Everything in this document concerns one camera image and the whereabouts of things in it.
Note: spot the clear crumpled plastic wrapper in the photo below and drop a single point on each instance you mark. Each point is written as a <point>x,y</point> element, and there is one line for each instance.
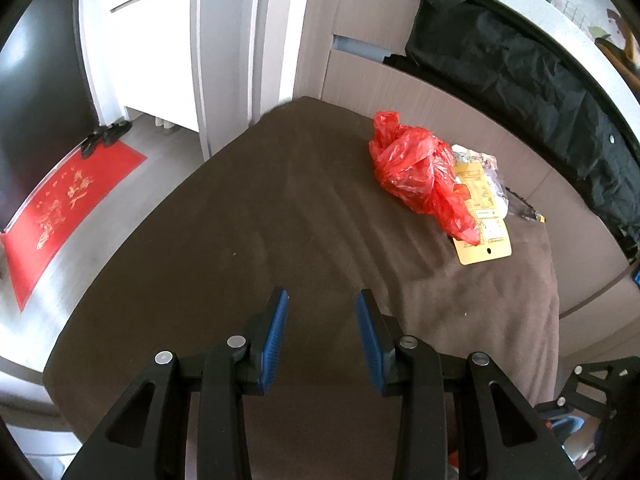
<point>479,173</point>

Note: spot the black cloth on cabinet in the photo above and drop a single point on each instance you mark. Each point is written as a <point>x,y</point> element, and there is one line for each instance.
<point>492,61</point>

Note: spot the white countertop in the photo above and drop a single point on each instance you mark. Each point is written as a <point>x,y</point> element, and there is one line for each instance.
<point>550,23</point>

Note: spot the red door mat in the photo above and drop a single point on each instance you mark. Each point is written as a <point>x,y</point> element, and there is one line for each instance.
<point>58,207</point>

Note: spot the red plastic bag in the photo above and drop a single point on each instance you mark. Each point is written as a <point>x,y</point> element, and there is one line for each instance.
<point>414,165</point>

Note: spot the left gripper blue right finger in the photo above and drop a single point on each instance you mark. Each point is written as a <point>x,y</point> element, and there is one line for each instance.
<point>379,333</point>

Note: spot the black slippers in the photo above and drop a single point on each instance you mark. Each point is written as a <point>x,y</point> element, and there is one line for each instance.
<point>106,135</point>

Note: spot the yellow packaging card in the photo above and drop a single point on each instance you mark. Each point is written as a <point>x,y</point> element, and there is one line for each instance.
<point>494,243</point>

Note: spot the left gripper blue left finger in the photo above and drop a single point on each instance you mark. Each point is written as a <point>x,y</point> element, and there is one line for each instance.
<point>264,333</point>

